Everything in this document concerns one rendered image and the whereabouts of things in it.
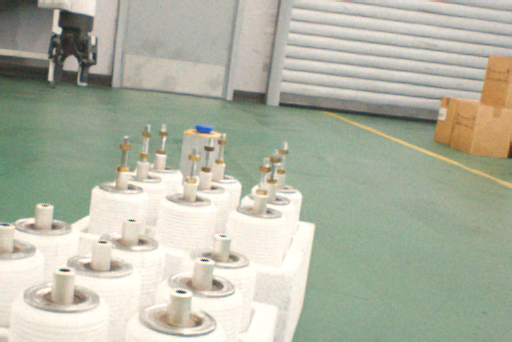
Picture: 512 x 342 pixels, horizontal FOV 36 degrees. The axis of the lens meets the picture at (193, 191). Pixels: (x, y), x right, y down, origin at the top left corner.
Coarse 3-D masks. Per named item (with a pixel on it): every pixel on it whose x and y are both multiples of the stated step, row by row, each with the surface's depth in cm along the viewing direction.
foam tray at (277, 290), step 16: (80, 224) 135; (304, 224) 156; (80, 240) 128; (304, 240) 143; (176, 256) 124; (288, 256) 131; (304, 256) 139; (176, 272) 125; (256, 272) 122; (272, 272) 122; (288, 272) 122; (304, 272) 147; (256, 288) 122; (272, 288) 122; (288, 288) 121; (304, 288) 157; (272, 304) 122; (288, 304) 122; (288, 320) 124; (288, 336) 131
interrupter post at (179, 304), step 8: (176, 288) 76; (176, 296) 75; (184, 296) 75; (168, 304) 75; (176, 304) 75; (184, 304) 75; (168, 312) 75; (176, 312) 75; (184, 312) 75; (168, 320) 75; (176, 320) 75; (184, 320) 75
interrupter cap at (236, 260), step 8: (200, 248) 101; (208, 248) 102; (192, 256) 97; (200, 256) 98; (208, 256) 99; (232, 256) 100; (240, 256) 100; (216, 264) 95; (224, 264) 96; (232, 264) 96; (240, 264) 96; (248, 264) 98
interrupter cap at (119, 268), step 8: (80, 256) 92; (88, 256) 92; (112, 256) 93; (72, 264) 89; (80, 264) 89; (88, 264) 90; (112, 264) 91; (120, 264) 91; (128, 264) 91; (80, 272) 86; (88, 272) 86; (96, 272) 87; (104, 272) 87; (112, 272) 87; (120, 272) 88; (128, 272) 88
